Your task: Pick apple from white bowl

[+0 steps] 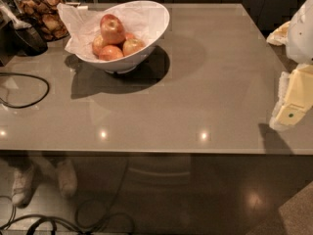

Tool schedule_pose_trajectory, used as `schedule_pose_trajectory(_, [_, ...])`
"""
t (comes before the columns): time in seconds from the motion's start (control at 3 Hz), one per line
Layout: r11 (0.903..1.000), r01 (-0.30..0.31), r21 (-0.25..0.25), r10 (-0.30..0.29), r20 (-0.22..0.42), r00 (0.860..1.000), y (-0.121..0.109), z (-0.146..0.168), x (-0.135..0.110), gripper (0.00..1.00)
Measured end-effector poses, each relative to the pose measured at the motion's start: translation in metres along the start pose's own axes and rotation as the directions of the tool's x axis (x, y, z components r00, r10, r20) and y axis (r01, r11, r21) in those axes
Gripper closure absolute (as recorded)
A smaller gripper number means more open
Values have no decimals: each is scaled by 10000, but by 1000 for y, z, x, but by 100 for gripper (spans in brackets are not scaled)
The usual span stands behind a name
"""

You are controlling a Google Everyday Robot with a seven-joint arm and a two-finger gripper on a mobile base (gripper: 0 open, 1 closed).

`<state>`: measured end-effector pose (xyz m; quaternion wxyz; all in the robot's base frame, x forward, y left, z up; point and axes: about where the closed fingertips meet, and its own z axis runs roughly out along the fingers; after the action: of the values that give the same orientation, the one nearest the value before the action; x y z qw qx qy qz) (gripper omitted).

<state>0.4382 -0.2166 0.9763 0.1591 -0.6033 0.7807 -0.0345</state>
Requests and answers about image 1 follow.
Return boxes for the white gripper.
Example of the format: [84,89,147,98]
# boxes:
[266,0,313,131]

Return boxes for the red apple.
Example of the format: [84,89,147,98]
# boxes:
[125,32,135,40]
[100,14,125,44]
[99,45,123,61]
[122,38,145,56]
[92,35,108,56]

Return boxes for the white ceramic bowl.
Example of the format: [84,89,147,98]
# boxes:
[71,0,170,73]

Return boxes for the white paper liner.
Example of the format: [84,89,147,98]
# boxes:
[57,0,170,64]

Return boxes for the right white shoe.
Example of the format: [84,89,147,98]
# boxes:
[56,159,77,198]

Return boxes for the white shoe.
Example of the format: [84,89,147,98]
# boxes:
[56,159,77,198]
[12,165,35,208]

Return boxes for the glass jar of snacks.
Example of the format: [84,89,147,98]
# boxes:
[14,0,68,41]

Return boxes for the black round appliance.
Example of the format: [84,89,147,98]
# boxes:
[0,0,48,56]

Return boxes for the left white shoe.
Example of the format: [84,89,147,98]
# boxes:
[12,165,35,208]

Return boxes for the black floor cables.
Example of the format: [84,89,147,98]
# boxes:
[0,157,136,235]

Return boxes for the black cable on table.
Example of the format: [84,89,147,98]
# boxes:
[0,71,51,110]

